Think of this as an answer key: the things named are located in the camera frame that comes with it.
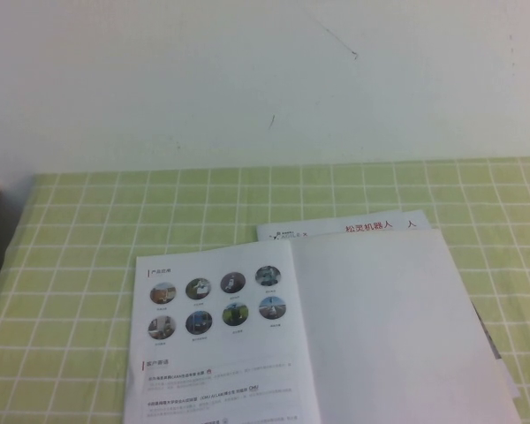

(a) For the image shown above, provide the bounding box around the green checkered tablecloth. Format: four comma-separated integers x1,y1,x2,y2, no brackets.
0,156,530,424

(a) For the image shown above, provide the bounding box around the white product booklet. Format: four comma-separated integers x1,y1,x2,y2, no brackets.
122,228,523,424

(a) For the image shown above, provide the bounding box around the white brochure with red title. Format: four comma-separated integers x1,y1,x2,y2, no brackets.
255,211,408,243
403,209,523,399

